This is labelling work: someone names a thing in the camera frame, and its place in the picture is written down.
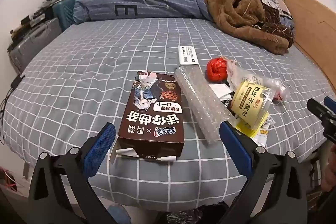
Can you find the printed pillow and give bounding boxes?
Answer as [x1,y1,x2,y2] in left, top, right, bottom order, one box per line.
[249,0,293,28]

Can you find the clear bubble wrap roll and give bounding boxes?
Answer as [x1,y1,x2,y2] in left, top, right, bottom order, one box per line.
[174,66,237,144]

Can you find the teal suitcase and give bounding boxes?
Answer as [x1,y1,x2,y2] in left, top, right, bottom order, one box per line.
[52,0,76,31]

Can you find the silver suitcase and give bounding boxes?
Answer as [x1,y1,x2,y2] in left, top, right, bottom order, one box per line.
[9,17,62,73]

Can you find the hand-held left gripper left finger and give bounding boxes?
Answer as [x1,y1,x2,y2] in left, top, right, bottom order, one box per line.
[28,123,132,224]

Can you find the yellow snack wrapper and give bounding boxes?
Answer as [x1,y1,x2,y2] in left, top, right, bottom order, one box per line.
[234,112,276,148]

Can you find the grey checked bed sheet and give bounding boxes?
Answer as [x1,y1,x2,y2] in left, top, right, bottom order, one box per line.
[0,17,331,203]

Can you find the black power adapter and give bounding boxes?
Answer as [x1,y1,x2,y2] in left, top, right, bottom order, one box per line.
[10,75,25,89]

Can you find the red wires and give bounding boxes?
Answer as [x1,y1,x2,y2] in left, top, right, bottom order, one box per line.
[0,166,19,193]

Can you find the black adapter cable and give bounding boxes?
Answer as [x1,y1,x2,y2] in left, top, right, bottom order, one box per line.
[0,88,13,146]

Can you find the brown fleece blanket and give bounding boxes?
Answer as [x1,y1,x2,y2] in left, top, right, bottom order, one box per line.
[198,0,294,55]

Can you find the brown printed snack box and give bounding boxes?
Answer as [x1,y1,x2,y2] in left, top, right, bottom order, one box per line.
[115,70,185,161]

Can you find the crumpled red plastic bag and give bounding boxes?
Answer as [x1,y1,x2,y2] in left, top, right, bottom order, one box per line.
[206,57,229,83]

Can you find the blue slipper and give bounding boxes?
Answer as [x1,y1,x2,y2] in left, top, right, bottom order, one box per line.
[108,204,132,224]

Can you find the person's right hand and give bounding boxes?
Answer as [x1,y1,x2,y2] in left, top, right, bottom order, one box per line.
[325,145,336,189]

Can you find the small white barcode box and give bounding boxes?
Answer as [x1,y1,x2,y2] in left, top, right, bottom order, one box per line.
[178,45,199,65]

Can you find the clear plastic bag red print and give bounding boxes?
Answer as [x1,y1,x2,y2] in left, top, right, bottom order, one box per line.
[224,57,290,109]

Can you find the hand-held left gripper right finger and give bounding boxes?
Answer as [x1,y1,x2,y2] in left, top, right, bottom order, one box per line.
[220,121,307,224]

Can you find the white tissue paper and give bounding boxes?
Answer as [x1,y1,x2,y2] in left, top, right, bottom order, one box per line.
[209,83,231,98]

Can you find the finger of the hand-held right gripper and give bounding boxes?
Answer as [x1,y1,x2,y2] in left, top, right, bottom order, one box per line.
[307,98,329,120]
[323,96,336,115]

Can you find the wooden headboard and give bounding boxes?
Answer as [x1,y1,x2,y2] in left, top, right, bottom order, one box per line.
[285,0,336,98]

